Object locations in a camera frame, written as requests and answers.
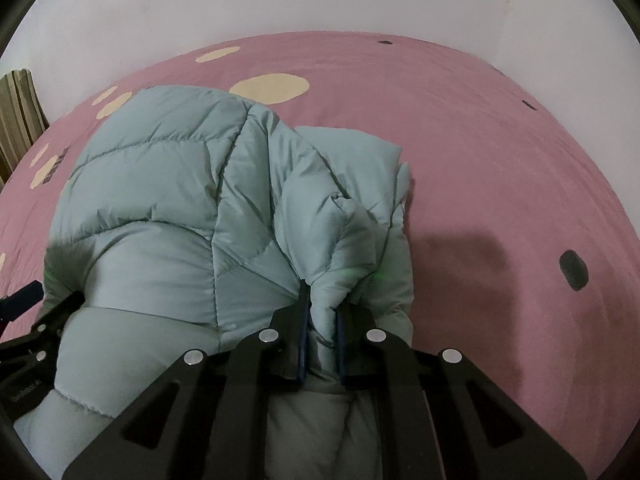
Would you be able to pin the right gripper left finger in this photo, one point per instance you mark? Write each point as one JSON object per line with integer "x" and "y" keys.
{"x": 206, "y": 416}

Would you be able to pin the striped headboard cover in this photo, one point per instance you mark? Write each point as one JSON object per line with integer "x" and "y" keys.
{"x": 22, "y": 119}

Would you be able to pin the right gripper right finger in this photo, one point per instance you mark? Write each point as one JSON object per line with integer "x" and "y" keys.
{"x": 438, "y": 416}

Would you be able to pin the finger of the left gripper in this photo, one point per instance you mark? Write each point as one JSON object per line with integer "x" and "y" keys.
{"x": 14, "y": 306}
{"x": 28, "y": 363}

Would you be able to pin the pink polka dot bedsheet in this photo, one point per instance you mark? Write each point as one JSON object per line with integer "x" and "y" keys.
{"x": 523, "y": 257}

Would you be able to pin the light blue puffer jacket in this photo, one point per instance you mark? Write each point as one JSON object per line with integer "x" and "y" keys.
{"x": 189, "y": 218}

